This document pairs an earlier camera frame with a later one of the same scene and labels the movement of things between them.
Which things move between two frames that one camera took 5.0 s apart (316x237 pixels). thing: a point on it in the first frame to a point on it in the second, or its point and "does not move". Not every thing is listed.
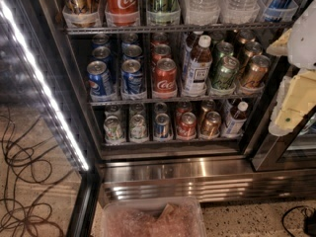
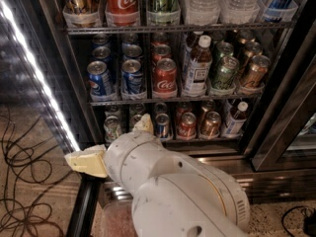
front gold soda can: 256,74 does not move
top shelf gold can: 81,6 does not move
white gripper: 303,39 to 122,155
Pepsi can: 100,81 does not move
